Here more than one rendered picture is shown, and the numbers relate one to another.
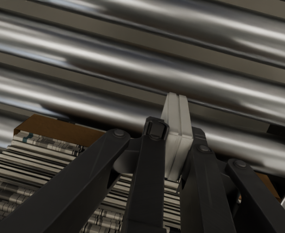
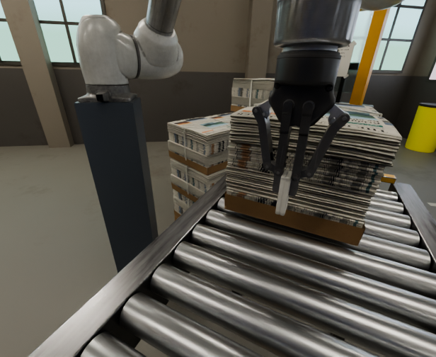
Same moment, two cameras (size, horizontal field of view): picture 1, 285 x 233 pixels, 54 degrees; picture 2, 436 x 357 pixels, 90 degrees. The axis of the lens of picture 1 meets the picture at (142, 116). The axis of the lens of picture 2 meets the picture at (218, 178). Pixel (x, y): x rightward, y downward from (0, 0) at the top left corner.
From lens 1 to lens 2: 0.25 m
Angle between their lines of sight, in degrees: 43
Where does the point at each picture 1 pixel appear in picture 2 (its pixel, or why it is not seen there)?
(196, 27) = (260, 273)
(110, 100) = (309, 250)
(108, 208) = (306, 181)
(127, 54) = (301, 268)
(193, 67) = (261, 257)
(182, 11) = (270, 282)
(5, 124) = (376, 247)
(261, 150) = (225, 219)
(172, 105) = (284, 201)
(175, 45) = not seen: outside the picture
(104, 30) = not seen: outside the picture
